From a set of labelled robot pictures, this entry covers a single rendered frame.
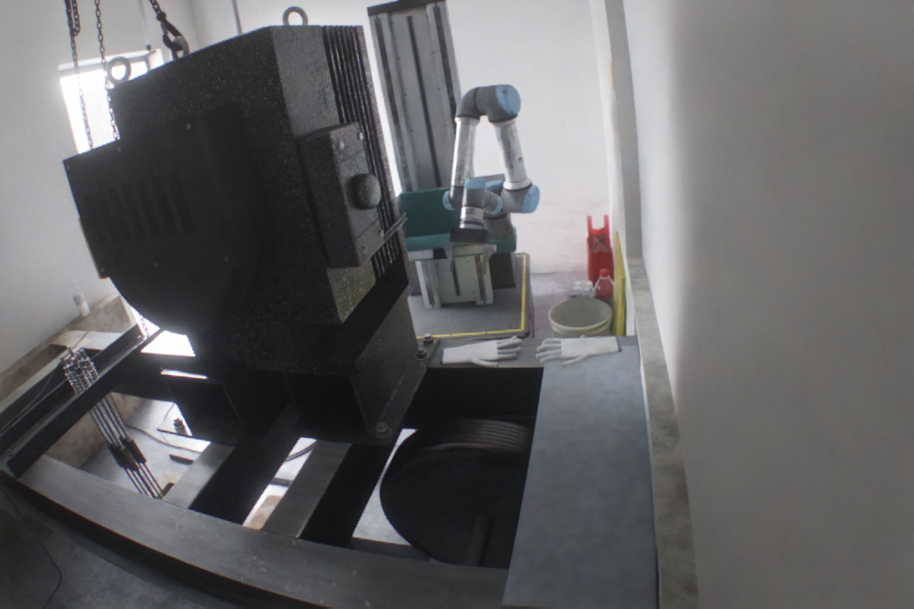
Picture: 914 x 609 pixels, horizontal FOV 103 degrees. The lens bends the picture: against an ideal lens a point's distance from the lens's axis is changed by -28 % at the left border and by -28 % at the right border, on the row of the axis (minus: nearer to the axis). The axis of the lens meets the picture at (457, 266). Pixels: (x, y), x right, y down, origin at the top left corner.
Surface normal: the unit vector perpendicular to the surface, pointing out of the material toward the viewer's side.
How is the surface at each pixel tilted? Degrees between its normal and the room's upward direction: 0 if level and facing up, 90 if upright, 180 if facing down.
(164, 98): 90
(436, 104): 90
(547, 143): 90
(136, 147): 90
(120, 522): 0
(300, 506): 0
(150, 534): 0
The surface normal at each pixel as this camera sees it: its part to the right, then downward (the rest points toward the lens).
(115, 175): -0.22, 0.42
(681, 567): -0.16, -0.91
